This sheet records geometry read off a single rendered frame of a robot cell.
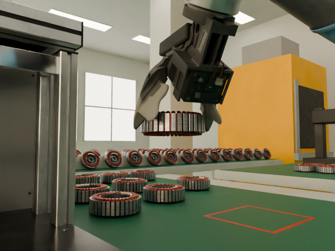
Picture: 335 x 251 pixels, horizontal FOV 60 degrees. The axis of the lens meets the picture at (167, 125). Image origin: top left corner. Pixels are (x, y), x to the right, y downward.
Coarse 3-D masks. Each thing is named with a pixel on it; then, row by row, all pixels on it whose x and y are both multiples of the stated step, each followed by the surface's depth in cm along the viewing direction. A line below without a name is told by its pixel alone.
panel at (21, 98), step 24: (0, 72) 56; (24, 72) 59; (0, 96) 56; (24, 96) 59; (0, 120) 56; (24, 120) 58; (0, 144) 55; (24, 144) 58; (0, 168) 55; (24, 168) 58; (0, 192) 55; (24, 192) 58
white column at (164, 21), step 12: (156, 0) 454; (168, 0) 431; (180, 0) 441; (156, 12) 453; (168, 12) 430; (180, 12) 440; (156, 24) 452; (168, 24) 428; (180, 24) 439; (156, 36) 450; (156, 48) 449; (156, 60) 448; (168, 84) 423; (168, 96) 421; (168, 108) 420; (180, 108) 430; (156, 144) 439; (168, 144) 417; (180, 144) 427; (192, 144) 443
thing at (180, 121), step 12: (144, 120) 47; (156, 120) 45; (168, 120) 45; (180, 120) 45; (192, 120) 46; (204, 120) 49; (144, 132) 48; (156, 132) 46; (168, 132) 45; (180, 132) 45; (192, 132) 46; (204, 132) 50
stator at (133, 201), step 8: (104, 192) 67; (112, 192) 67; (120, 192) 67; (128, 192) 67; (96, 200) 60; (104, 200) 59; (112, 200) 59; (120, 200) 59; (128, 200) 60; (136, 200) 61; (96, 208) 59; (104, 208) 58; (112, 208) 58; (120, 208) 59; (128, 208) 59; (136, 208) 61; (104, 216) 58; (112, 216) 58; (120, 216) 59
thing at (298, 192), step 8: (160, 176) 136; (168, 176) 136; (176, 176) 136; (216, 184) 109; (224, 184) 109; (232, 184) 109; (240, 184) 109; (248, 184) 109; (256, 184) 109; (272, 192) 91; (280, 192) 91; (288, 192) 91; (296, 192) 91; (304, 192) 91; (312, 192) 91; (320, 192) 91; (328, 200) 78
